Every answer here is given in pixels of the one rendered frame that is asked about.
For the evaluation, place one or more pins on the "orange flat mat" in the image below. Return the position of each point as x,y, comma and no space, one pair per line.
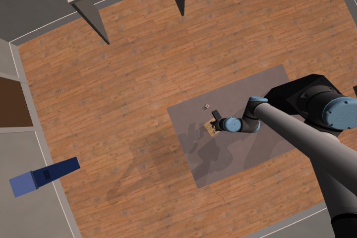
209,128

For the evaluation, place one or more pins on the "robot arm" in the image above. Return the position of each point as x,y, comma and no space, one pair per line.
334,164

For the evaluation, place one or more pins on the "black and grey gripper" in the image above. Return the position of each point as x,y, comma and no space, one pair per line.
214,123

